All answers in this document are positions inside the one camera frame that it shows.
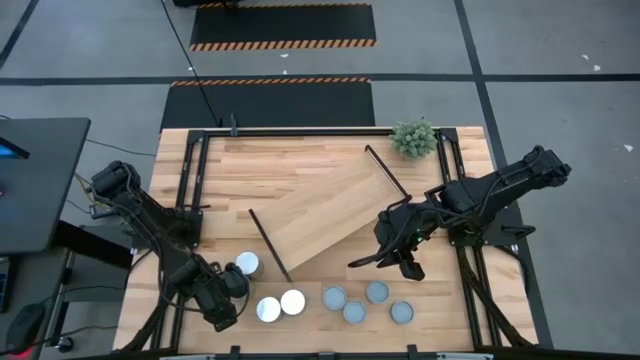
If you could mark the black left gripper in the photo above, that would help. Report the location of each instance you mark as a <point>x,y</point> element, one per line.
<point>222,297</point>

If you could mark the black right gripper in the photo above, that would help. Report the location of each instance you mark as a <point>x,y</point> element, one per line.
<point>400,230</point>

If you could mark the green tuna fish tin can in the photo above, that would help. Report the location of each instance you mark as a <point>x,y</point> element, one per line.
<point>377,292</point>

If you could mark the oranges tin can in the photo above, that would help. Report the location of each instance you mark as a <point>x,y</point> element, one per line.
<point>248,263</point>

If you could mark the mixed vegetables tin can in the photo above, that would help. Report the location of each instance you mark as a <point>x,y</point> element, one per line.
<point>268,309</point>

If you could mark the green peas tin can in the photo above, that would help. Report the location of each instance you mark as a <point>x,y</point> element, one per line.
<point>334,298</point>

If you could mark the red tomato tin can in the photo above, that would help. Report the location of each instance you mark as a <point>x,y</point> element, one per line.
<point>354,312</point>

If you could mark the tall silver-lidded tin can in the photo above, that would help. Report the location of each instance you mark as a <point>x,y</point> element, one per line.
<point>292,302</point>

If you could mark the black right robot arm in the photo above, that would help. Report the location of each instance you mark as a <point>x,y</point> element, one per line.
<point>500,180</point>

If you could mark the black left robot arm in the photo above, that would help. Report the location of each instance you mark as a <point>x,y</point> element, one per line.
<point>150,220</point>

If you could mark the wooden shelf with black legs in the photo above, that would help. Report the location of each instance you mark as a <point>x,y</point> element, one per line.
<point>325,210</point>

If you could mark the short grey-lidded tin can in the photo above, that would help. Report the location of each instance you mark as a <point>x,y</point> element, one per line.
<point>401,312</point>

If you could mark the light grey table clamp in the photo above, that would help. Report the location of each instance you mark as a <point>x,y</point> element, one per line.
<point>187,357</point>
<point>465,356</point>

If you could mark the green plant in white pot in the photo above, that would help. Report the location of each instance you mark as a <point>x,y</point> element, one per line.
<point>414,139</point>

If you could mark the black desk leg beam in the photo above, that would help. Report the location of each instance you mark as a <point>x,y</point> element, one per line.
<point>90,245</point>

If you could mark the black power adapter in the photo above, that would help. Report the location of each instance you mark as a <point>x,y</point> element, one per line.
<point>102,212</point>

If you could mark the black hazard-striped floor mat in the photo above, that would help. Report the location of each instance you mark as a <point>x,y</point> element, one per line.
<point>270,102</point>
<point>282,22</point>

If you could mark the black round floor device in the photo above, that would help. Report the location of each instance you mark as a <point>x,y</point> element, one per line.
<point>25,327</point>

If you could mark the black desk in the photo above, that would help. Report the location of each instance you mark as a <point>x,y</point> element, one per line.
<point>45,190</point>

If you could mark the monitor with blue screen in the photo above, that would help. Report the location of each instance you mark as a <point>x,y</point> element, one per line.
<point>10,150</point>

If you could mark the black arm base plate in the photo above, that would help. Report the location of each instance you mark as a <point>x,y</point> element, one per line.
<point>492,239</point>
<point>196,235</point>

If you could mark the black aluminium rig frame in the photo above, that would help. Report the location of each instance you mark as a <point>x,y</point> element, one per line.
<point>300,132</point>

